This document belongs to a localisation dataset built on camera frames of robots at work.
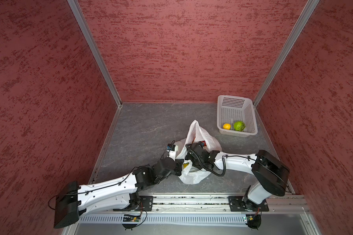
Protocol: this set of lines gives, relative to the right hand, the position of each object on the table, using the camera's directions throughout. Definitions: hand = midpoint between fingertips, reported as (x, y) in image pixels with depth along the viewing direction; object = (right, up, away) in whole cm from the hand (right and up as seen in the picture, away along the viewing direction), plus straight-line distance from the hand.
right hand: (187, 163), depth 87 cm
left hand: (-3, +4, -12) cm, 13 cm away
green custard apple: (+37, +22, +11) cm, 44 cm away
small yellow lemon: (+29, +22, +14) cm, 39 cm away
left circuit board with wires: (-30, -23, -15) cm, 40 cm away
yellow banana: (-2, +3, -11) cm, 12 cm away
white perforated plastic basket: (+38, +35, +31) cm, 60 cm away
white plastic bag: (+1, -3, -8) cm, 9 cm away
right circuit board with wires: (+32, -23, -17) cm, 43 cm away
